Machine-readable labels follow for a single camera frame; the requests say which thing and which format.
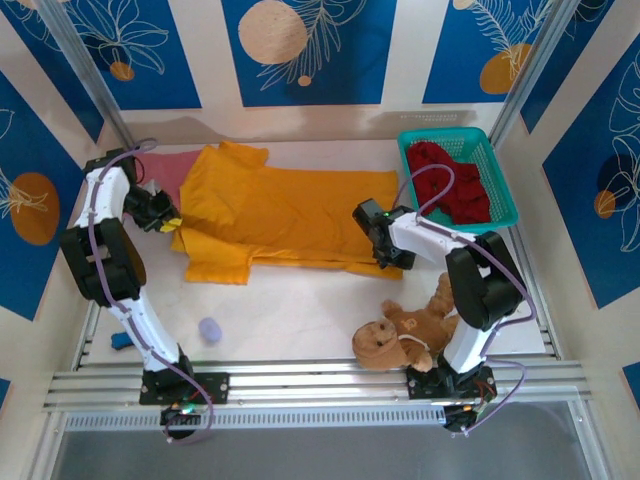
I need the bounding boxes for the orange t-shirt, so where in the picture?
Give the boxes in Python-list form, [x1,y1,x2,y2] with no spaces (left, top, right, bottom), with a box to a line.
[170,140,405,286]

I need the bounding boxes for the pink folded t-shirt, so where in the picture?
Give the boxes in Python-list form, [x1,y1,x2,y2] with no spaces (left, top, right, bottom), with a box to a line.
[124,149,207,221]

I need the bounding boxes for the brown teddy bear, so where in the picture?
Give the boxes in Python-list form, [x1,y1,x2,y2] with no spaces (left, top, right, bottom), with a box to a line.
[351,272,461,374]

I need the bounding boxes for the red t-shirt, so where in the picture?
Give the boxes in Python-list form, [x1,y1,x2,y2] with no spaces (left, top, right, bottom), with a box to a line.
[405,141,492,226]

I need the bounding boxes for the lilac egg-shaped toy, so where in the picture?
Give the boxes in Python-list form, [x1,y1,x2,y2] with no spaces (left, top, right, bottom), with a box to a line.
[198,316,224,344]

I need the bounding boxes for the teal plastic basket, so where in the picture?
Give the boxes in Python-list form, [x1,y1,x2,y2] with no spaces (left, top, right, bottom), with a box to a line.
[397,126,520,234]

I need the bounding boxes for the black controller box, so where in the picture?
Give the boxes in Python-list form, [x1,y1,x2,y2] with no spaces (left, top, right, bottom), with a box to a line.
[159,403,202,427]

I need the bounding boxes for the purple cable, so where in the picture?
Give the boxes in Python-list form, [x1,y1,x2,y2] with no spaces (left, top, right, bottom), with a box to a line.
[392,164,539,436]
[89,138,216,446]

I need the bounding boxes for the aluminium frame post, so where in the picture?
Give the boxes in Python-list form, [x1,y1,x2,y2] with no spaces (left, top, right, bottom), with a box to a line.
[487,0,576,146]
[37,0,143,154]

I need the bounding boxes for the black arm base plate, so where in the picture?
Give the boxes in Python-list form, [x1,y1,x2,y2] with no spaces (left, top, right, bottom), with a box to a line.
[407,367,497,402]
[138,370,231,406]

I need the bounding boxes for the aluminium front frame rails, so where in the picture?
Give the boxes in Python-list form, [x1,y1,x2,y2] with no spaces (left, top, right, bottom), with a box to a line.
[42,357,596,415]

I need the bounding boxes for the slotted grey cable duct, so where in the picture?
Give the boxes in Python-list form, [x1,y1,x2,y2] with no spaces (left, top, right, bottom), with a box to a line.
[63,403,449,432]

